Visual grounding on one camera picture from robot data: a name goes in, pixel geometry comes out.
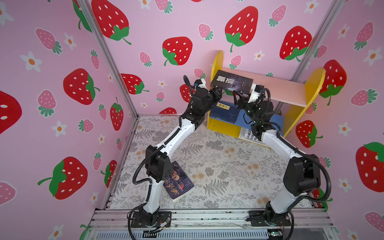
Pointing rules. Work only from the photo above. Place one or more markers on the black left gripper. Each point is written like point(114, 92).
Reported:
point(213, 95)

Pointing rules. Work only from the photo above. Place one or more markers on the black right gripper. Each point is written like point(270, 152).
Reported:
point(244, 100)

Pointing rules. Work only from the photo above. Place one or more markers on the navy book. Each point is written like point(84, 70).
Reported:
point(225, 112)

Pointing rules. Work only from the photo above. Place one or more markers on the black book white chinese title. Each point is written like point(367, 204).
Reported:
point(232, 82)

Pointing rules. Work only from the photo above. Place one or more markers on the white book black spanish text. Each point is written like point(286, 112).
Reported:
point(247, 135)

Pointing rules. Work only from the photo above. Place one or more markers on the dark book orange calligraphy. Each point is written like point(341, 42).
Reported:
point(178, 184)

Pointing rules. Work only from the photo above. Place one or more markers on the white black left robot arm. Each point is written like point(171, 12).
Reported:
point(157, 166)

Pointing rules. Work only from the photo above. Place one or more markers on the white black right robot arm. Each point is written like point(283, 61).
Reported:
point(305, 177)

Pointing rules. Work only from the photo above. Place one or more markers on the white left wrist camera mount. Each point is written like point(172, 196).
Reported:
point(200, 83)

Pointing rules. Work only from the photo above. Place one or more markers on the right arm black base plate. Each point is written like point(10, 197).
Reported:
point(268, 219)

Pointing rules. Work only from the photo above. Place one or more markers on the aluminium front rail frame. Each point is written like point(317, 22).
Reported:
point(221, 224)

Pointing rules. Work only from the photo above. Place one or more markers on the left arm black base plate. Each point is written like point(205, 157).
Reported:
point(145, 220)

